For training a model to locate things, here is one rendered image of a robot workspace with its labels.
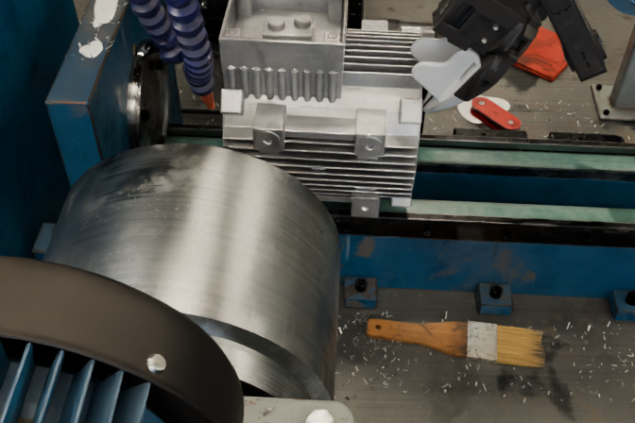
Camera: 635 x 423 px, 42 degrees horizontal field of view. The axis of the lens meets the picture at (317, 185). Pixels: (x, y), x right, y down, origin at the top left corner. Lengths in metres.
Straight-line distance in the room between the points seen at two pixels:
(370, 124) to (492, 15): 0.17
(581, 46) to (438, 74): 0.13
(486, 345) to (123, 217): 0.50
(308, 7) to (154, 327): 0.60
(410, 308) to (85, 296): 0.71
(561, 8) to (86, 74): 0.42
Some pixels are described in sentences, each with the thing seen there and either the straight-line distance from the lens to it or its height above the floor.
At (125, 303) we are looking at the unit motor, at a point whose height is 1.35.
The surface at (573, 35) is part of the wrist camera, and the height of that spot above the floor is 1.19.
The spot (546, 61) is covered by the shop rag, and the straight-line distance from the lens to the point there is 1.38.
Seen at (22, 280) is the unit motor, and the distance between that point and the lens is 0.33.
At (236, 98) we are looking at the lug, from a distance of 0.82.
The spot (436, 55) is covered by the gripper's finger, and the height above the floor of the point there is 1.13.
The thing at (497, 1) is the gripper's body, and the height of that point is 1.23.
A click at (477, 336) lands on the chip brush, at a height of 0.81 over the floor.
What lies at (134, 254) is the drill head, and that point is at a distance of 0.59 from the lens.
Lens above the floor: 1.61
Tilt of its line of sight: 46 degrees down
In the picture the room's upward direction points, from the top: straight up
